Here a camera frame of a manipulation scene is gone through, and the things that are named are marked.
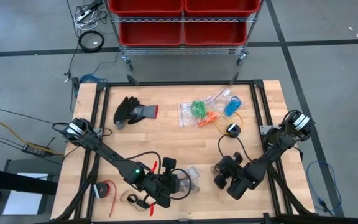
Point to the orange rubber band bunch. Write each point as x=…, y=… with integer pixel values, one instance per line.
x=210, y=119

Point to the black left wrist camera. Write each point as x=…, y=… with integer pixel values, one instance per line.
x=165, y=185

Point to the white panel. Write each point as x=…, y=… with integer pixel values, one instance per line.
x=23, y=199

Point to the red gripper tab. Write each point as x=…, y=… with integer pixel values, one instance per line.
x=151, y=209

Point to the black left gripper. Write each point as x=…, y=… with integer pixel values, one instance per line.
x=169, y=162

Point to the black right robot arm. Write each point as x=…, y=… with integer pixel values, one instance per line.
x=272, y=149

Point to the black furniture frame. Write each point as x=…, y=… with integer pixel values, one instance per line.
x=11, y=182

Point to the small black block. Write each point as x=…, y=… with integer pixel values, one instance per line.
x=141, y=203

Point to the grey metal bracket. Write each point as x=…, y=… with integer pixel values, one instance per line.
x=266, y=129
x=97, y=130

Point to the red plastic bin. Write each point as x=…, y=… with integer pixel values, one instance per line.
x=151, y=34
x=216, y=34
x=145, y=6
x=222, y=6

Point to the green rubber band bunch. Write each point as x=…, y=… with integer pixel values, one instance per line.
x=199, y=109

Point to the black and green bag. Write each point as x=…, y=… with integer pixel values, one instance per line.
x=126, y=109

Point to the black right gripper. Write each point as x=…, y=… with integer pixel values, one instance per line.
x=230, y=171

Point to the white power strip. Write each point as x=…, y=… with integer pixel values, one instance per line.
x=84, y=15

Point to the blue rubber band bunch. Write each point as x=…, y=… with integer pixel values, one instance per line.
x=232, y=107

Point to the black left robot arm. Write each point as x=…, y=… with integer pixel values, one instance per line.
x=104, y=151

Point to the stack of clear plastic bags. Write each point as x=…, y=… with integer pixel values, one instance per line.
x=194, y=172

